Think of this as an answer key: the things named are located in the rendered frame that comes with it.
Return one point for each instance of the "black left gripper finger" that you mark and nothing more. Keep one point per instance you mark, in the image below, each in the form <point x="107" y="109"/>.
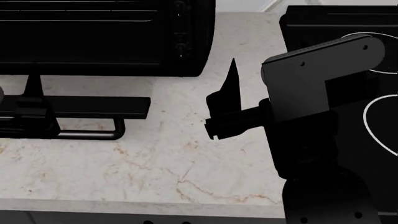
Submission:
<point x="33" y="88"/>

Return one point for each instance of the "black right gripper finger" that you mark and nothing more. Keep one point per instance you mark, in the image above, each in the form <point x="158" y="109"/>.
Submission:
<point x="231" y="93"/>

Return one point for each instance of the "black toaster oven door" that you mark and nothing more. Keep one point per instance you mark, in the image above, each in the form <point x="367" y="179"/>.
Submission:
<point x="99" y="107"/>

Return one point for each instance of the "black toaster oven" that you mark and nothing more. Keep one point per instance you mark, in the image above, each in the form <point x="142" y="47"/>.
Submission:
<point x="186" y="35"/>

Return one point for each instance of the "black cooktop with white rings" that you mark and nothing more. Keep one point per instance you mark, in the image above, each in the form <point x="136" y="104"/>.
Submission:
<point x="342" y="25"/>

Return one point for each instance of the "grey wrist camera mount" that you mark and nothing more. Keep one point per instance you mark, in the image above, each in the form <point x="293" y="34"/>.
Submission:
<point x="311" y="77"/>

